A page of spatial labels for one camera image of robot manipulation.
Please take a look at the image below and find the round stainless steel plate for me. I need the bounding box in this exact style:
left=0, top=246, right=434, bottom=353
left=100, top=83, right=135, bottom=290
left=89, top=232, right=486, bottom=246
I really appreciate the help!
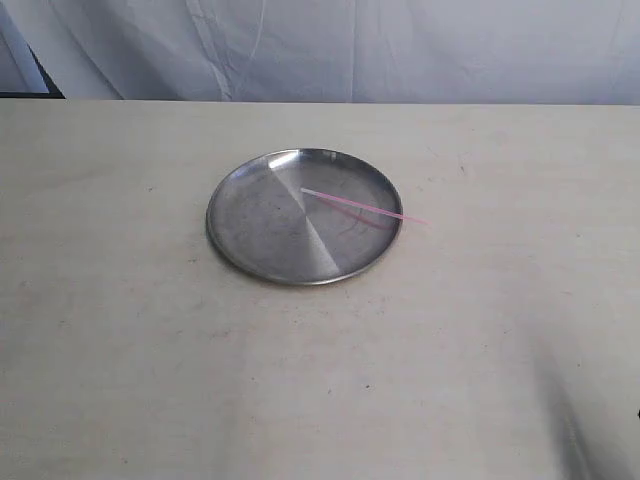
left=205, top=148, right=403, bottom=285

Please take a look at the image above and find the white backdrop cloth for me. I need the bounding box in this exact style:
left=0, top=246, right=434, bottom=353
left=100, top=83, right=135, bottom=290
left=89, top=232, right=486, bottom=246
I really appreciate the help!
left=1, top=1, right=639, bottom=105

